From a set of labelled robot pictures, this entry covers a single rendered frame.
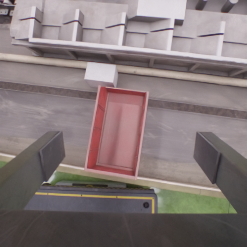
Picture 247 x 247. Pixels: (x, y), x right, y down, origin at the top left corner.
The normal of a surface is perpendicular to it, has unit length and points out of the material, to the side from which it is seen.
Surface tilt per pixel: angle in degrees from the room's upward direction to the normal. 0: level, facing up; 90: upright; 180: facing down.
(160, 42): 31
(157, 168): 1
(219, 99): 0
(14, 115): 0
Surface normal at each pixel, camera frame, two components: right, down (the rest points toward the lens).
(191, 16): -0.10, 0.04
